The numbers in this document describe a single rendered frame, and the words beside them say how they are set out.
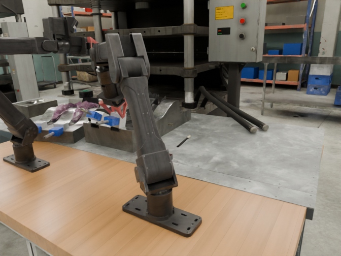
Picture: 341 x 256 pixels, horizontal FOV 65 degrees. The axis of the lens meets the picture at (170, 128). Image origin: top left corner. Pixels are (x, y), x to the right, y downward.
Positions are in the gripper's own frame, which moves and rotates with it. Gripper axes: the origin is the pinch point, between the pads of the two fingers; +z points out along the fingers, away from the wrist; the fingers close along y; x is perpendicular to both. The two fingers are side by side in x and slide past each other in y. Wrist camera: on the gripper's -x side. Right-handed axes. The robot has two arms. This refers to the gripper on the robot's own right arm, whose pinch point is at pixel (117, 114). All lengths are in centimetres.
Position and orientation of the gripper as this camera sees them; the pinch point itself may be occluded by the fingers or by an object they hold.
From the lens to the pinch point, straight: 106.1
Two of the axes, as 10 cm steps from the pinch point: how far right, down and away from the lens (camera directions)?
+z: 1.2, 7.8, 6.1
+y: -8.6, -2.3, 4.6
